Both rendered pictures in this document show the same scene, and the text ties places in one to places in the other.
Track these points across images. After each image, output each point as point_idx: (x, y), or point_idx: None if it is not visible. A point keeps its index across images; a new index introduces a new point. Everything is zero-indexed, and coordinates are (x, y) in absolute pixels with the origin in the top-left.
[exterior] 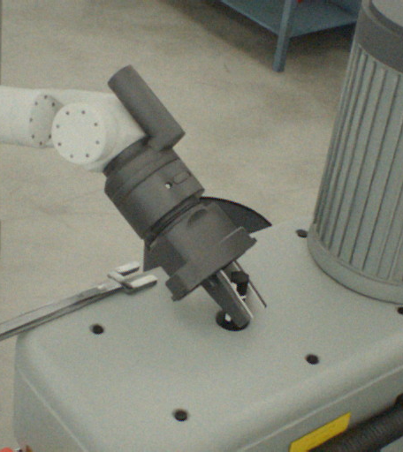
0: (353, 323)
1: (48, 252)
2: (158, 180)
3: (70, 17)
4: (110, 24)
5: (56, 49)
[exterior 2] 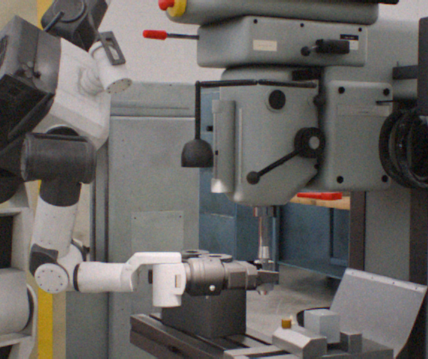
0: None
1: None
2: None
3: (259, 308)
4: (289, 310)
5: (247, 321)
